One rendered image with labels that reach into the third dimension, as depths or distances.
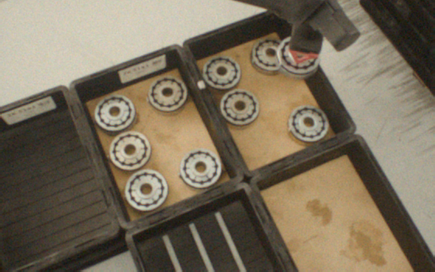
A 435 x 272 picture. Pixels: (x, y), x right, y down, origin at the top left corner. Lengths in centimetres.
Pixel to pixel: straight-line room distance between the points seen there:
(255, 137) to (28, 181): 58
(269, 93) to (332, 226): 38
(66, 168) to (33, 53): 46
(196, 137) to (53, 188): 37
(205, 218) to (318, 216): 27
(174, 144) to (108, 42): 46
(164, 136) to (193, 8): 51
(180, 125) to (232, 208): 25
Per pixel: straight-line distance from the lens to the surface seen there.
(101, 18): 166
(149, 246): 123
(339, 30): 99
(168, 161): 128
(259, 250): 123
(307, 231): 126
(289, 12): 94
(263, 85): 138
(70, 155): 133
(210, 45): 137
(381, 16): 231
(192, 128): 131
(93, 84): 131
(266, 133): 132
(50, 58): 162
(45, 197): 131
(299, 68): 119
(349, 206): 130
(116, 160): 127
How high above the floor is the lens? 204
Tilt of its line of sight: 67 degrees down
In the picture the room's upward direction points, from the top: 4 degrees clockwise
